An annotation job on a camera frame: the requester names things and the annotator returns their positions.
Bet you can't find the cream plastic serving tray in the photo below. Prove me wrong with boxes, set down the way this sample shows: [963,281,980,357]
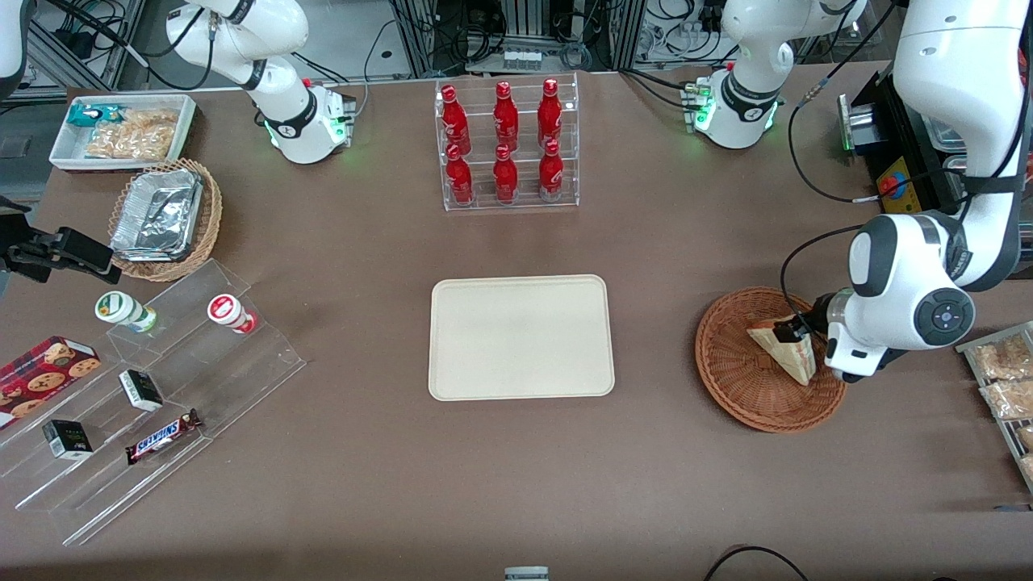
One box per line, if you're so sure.
[429,275,616,402]

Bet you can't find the oval wicker basket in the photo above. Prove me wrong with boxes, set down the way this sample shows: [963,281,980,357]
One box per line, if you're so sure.
[107,157,224,283]

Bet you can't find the aluminium frame rack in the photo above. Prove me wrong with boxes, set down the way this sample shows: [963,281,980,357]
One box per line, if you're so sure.
[386,0,650,75]

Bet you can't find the clear acrylic bottle rack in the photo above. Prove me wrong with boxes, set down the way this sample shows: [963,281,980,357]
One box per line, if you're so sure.
[436,73,580,213]

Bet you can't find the triangle sandwich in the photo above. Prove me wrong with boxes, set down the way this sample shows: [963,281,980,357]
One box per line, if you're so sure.
[747,319,818,387]

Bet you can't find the snickers chocolate bar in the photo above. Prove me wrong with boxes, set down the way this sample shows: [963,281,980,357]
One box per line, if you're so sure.
[124,408,203,466]

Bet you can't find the clear acrylic step display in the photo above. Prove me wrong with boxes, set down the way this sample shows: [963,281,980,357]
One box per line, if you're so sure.
[0,257,308,548]

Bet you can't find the round brown wicker basket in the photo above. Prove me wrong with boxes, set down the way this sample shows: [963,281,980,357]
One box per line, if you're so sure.
[696,287,848,435]

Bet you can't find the black control box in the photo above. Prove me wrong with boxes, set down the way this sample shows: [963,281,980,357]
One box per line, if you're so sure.
[838,68,973,215]

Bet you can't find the black parked right gripper body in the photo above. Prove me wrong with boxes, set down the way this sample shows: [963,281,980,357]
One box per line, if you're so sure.
[0,198,62,284]

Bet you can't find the red capped yogurt drink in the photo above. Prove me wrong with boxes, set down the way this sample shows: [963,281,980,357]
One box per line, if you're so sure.
[206,294,258,336]

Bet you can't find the clear bag of pastries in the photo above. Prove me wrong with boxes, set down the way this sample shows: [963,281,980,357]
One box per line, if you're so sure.
[972,333,1033,381]
[978,378,1033,421]

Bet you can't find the clear bag of crackers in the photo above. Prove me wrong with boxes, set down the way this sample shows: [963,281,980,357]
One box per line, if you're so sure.
[84,108,180,161]

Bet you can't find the yellow emergency stop box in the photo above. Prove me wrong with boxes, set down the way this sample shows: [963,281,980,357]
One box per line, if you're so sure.
[875,157,931,215]

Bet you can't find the grey metal snack tray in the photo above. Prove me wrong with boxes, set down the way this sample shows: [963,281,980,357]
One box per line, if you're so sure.
[956,320,1033,495]

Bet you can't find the black cable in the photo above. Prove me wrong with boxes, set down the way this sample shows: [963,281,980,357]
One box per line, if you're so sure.
[779,224,867,320]
[701,545,811,581]
[786,0,914,205]

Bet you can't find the stacked aluminium foil containers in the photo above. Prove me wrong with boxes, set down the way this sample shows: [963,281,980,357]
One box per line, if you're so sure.
[110,167,205,263]

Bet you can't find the red cola bottle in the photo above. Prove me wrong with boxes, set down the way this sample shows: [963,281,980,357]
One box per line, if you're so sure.
[492,144,520,205]
[445,145,475,206]
[537,140,566,203]
[537,78,564,150]
[492,81,521,153]
[441,84,472,154]

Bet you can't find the small black white box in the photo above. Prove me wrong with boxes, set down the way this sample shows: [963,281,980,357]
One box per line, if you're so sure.
[41,419,94,462]
[118,369,165,413]

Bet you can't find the red cookie box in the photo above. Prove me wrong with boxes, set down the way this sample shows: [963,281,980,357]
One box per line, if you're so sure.
[0,336,102,429]

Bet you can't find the white rectangular snack bin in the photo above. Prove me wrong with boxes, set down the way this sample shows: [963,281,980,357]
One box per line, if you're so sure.
[48,94,198,173]

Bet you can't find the teal snack packet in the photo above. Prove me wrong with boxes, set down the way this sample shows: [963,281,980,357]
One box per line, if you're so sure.
[66,103,123,129]

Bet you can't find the green capped yogurt drink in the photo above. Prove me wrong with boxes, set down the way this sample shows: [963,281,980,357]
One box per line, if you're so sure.
[94,290,159,335]

